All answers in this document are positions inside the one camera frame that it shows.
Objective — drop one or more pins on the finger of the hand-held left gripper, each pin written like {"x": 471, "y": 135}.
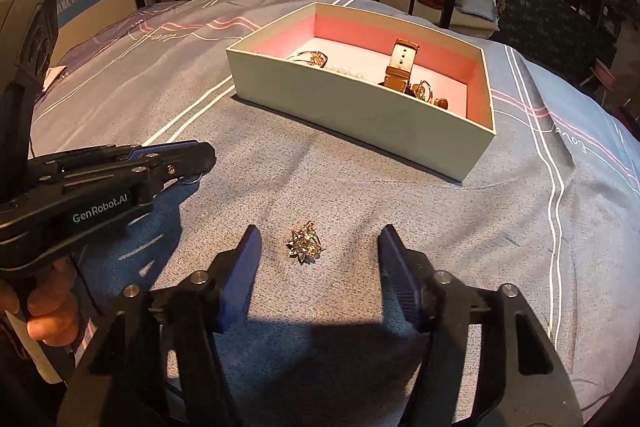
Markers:
{"x": 150, "y": 152}
{"x": 185, "y": 164}

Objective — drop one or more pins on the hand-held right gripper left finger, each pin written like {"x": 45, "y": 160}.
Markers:
{"x": 242, "y": 277}

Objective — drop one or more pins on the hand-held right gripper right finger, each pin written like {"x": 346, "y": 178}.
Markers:
{"x": 400, "y": 277}

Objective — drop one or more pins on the gold flower brooch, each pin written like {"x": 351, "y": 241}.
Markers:
{"x": 305, "y": 243}

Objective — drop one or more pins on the pale green cardboard box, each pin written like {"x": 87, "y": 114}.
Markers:
{"x": 350, "y": 117}

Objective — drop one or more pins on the thin metal bangle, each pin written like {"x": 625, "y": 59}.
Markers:
{"x": 315, "y": 57}

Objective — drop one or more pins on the person's left hand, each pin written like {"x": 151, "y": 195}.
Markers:
{"x": 50, "y": 307}

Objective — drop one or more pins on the grey-blue striped bedsheet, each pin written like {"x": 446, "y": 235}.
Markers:
{"x": 350, "y": 197}

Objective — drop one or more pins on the white cloth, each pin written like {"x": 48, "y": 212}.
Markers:
{"x": 52, "y": 79}

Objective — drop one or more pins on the grey-blue cushion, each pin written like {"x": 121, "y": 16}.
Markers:
{"x": 475, "y": 2}

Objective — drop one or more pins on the pink stool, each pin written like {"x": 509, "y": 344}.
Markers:
{"x": 602, "y": 74}

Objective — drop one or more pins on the green patterned counter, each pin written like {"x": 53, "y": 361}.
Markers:
{"x": 550, "y": 22}

